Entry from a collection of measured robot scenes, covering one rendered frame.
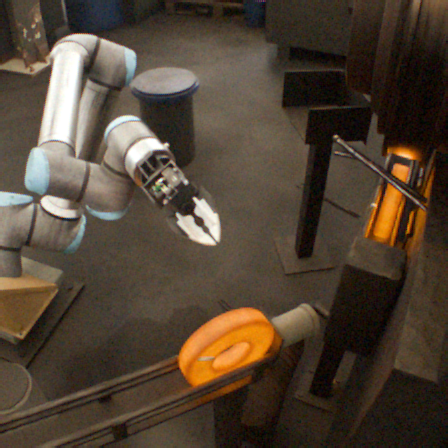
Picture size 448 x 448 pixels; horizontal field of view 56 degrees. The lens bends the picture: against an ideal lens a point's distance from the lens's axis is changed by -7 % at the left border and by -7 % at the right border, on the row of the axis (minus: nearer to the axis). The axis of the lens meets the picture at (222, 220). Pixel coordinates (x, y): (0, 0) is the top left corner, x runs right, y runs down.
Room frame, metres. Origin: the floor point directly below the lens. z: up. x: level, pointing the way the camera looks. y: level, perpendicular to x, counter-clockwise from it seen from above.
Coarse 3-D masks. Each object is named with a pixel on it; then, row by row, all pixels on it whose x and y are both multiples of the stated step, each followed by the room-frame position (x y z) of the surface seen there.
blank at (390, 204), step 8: (400, 168) 0.71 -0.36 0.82; (408, 168) 0.72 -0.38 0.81; (400, 176) 0.69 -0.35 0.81; (392, 192) 0.66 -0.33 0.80; (400, 192) 0.65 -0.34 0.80; (384, 200) 0.65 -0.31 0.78; (392, 200) 0.65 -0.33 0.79; (400, 200) 0.64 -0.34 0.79; (384, 208) 0.64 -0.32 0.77; (392, 208) 0.64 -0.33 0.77; (384, 216) 0.64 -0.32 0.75; (392, 216) 0.63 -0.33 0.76; (376, 224) 0.64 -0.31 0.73; (384, 224) 0.63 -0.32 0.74; (392, 224) 0.63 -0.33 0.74; (376, 232) 0.64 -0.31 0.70; (384, 232) 0.63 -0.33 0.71
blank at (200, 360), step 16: (224, 320) 0.38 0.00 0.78; (240, 320) 0.38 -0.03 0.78; (256, 320) 0.39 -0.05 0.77; (192, 336) 0.36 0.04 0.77; (208, 336) 0.35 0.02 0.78; (224, 336) 0.35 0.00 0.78; (240, 336) 0.37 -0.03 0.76; (256, 336) 0.38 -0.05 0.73; (272, 336) 0.40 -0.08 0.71; (192, 352) 0.34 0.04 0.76; (208, 352) 0.34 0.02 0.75; (224, 352) 0.39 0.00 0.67; (240, 352) 0.38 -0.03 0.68; (256, 352) 0.38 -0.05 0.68; (192, 368) 0.33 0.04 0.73; (208, 368) 0.34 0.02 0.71; (224, 368) 0.36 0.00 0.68; (192, 384) 0.33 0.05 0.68
